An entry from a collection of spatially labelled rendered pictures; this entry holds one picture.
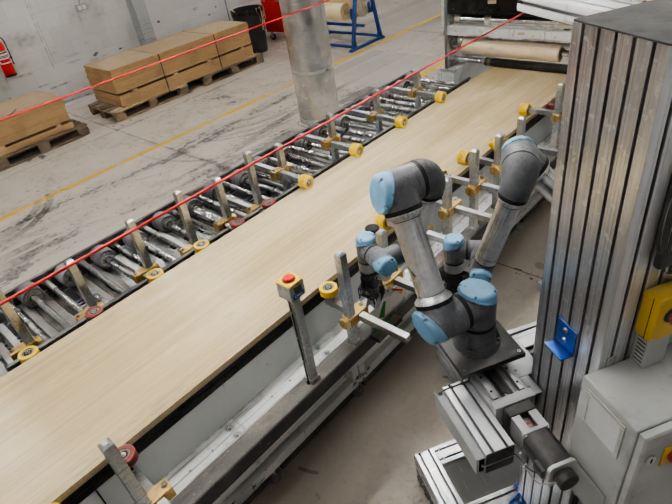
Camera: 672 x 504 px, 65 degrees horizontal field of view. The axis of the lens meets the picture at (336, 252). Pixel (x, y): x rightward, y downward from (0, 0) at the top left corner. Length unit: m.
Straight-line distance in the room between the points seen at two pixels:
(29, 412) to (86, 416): 0.24
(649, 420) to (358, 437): 1.70
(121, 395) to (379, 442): 1.31
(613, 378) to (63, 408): 1.80
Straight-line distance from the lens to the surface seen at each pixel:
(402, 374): 3.09
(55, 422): 2.20
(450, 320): 1.59
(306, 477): 2.78
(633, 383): 1.52
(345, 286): 2.08
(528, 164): 1.73
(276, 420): 2.10
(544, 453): 1.63
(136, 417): 2.05
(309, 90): 6.19
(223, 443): 2.21
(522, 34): 4.47
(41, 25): 8.94
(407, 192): 1.50
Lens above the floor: 2.33
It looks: 35 degrees down
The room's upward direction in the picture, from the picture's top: 10 degrees counter-clockwise
